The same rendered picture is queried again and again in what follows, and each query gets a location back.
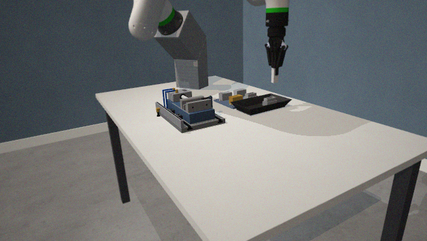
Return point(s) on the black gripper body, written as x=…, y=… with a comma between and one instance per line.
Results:
x=276, y=35

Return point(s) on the yellow-orange block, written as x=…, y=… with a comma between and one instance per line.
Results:
x=235, y=98

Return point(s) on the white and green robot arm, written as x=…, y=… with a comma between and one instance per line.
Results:
x=150, y=16

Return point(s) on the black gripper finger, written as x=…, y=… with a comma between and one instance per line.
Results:
x=270, y=54
x=278, y=60

